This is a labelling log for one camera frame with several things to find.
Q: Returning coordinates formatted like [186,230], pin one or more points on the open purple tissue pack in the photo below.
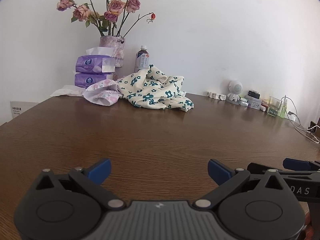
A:
[90,63]

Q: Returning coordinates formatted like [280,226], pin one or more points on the clear glass cup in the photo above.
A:
[273,107]

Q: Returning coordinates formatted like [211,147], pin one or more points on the small green white packets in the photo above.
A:
[243,103]

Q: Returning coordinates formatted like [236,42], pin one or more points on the green spray bottle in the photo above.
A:
[283,111]

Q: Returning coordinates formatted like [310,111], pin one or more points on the white robot figurine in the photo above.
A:
[235,87]

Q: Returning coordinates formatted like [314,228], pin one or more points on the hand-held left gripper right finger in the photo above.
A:
[217,170]

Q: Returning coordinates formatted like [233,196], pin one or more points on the lilac textured vase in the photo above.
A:
[117,48]

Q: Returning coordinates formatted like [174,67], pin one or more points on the plastic tea bottle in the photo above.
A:
[142,60]

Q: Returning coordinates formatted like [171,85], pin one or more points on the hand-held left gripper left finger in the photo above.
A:
[101,170]

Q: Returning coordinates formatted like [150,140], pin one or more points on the pink white tube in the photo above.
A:
[263,106]

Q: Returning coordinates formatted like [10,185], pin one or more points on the crumpled white tissue paper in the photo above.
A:
[66,91]

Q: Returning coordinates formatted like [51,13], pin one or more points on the sealed purple tissue pack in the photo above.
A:
[86,80]

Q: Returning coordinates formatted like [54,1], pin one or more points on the dried rose bouquet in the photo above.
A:
[112,7]

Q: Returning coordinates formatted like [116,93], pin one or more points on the cream teal flower dress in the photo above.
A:
[152,90]

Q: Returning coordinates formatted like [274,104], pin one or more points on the pink floral garment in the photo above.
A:
[102,92]

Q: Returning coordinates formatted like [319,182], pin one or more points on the white cardboard board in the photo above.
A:
[21,108]

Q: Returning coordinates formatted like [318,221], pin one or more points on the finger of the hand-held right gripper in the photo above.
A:
[296,163]
[260,167]

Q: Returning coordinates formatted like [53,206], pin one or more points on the small black box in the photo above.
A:
[254,94]

